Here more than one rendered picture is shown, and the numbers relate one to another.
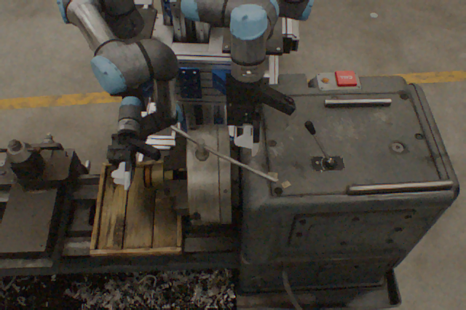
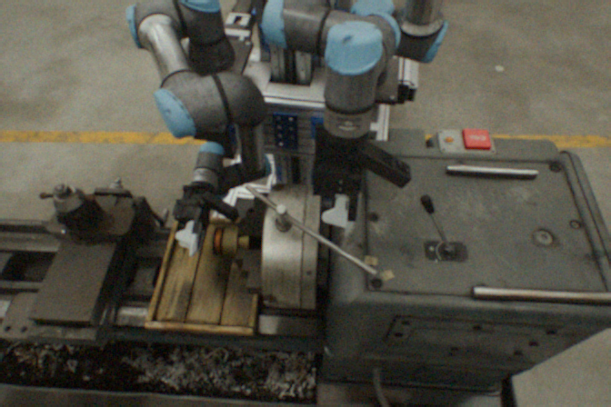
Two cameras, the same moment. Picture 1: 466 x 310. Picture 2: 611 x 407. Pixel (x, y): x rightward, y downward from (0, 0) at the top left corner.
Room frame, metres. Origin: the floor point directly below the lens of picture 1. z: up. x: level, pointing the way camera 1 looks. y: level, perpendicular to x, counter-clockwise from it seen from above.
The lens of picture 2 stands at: (0.24, -0.03, 2.04)
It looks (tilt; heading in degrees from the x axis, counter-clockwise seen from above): 56 degrees down; 7
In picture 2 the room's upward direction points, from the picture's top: 1 degrees counter-clockwise
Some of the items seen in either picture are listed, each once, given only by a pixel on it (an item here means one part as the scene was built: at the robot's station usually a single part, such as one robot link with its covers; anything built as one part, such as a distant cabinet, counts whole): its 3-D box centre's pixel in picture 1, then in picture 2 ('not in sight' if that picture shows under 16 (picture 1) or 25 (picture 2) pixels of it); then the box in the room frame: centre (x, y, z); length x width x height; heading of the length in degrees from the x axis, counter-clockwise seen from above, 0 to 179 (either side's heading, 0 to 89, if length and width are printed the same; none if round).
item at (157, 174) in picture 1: (159, 176); (233, 242); (0.74, 0.23, 1.08); 0.09 x 0.09 x 0.09; 2
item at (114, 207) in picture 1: (140, 206); (212, 271); (0.73, 0.32, 0.89); 0.36 x 0.30 x 0.04; 2
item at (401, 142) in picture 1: (330, 168); (445, 250); (0.78, -0.32, 1.06); 0.59 x 0.48 x 0.39; 92
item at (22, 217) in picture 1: (34, 196); (89, 250); (0.74, 0.68, 0.95); 0.43 x 0.17 x 0.05; 2
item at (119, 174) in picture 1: (120, 175); (186, 236); (0.73, 0.35, 1.09); 0.09 x 0.06 x 0.03; 2
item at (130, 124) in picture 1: (128, 130); (204, 182); (0.92, 0.35, 1.08); 0.08 x 0.05 x 0.08; 92
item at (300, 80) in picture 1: (292, 85); (405, 143); (0.97, -0.19, 1.24); 0.09 x 0.08 x 0.03; 92
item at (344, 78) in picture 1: (345, 79); (475, 140); (0.99, -0.36, 1.26); 0.06 x 0.06 x 0.02; 2
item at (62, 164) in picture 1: (41, 173); (100, 224); (0.80, 0.65, 0.99); 0.20 x 0.10 x 0.05; 92
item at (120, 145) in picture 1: (124, 150); (195, 206); (0.84, 0.36, 1.08); 0.12 x 0.09 x 0.08; 2
